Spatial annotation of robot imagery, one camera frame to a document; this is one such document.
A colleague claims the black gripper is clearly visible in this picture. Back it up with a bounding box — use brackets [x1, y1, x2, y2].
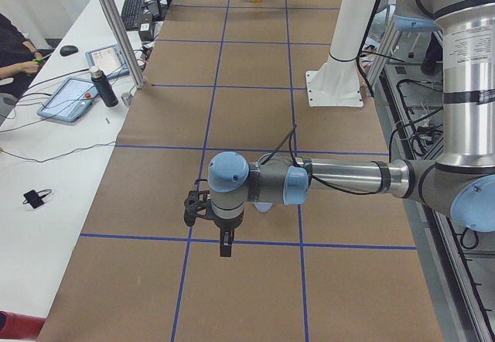
[213, 216, 243, 257]

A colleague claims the blue cup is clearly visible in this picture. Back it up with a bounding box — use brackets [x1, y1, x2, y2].
[254, 202, 273, 213]

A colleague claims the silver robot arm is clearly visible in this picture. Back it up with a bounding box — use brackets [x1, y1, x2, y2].
[208, 0, 494, 257]

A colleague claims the small black phone device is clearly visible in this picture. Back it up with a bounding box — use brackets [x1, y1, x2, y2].
[22, 189, 53, 209]

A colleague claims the black water bottle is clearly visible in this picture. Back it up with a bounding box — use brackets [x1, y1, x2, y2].
[89, 66, 118, 107]

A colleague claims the near teach pendant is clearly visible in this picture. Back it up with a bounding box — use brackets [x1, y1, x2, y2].
[37, 77, 97, 123]

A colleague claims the teach pendant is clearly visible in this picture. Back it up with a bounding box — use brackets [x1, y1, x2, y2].
[37, 77, 97, 123]
[85, 44, 129, 79]

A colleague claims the far teach pendant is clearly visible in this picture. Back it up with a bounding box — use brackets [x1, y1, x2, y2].
[85, 44, 129, 79]

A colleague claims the black box on desk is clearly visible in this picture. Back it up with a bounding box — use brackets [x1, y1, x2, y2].
[138, 12, 155, 42]

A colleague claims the black computer mouse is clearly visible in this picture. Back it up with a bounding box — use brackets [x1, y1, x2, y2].
[60, 45, 79, 56]

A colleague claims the black keyboard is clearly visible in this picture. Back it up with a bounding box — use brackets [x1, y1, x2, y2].
[121, 0, 145, 31]

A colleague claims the seated person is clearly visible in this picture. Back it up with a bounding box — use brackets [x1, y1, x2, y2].
[0, 15, 53, 98]

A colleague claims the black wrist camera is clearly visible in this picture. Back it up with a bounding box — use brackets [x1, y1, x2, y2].
[183, 190, 213, 227]

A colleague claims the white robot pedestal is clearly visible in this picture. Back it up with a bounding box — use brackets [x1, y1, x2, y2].
[306, 0, 377, 108]

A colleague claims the aluminium frame post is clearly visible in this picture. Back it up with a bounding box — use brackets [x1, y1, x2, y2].
[99, 0, 145, 89]

